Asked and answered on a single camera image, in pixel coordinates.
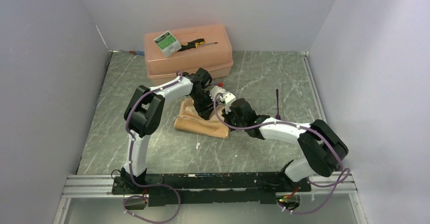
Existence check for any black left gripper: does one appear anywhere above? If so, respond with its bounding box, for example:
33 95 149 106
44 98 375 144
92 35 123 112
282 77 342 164
190 90 219 121

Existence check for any peach satin napkin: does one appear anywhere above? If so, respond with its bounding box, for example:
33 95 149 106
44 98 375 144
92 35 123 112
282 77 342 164
174 98 229 138

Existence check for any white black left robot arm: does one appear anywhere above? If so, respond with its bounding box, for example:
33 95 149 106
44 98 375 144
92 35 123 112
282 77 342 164
121 68 213 194

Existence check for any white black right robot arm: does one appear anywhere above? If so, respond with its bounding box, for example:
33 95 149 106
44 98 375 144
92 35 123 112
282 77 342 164
222 98 349 191

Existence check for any peach plastic storage box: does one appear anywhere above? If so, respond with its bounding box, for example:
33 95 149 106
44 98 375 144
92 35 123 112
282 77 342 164
144 24 233 86

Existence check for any yellow black screwdriver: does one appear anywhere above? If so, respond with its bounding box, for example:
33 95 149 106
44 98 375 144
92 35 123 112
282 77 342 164
178 38 218 52

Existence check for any green white small box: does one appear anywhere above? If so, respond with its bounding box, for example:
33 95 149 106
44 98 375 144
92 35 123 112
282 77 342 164
153 30 182 58

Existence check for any red blue pen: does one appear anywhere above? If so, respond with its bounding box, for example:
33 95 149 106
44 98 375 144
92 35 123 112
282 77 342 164
121 50 145 56

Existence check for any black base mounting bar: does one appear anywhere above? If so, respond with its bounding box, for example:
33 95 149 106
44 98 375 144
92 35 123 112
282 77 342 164
112 172 311 207

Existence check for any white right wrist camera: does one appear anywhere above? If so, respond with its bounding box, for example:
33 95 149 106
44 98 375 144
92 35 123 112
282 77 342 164
220 92 236 114

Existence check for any aluminium frame rail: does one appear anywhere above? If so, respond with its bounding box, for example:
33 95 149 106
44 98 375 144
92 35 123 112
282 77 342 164
53 50 367 224

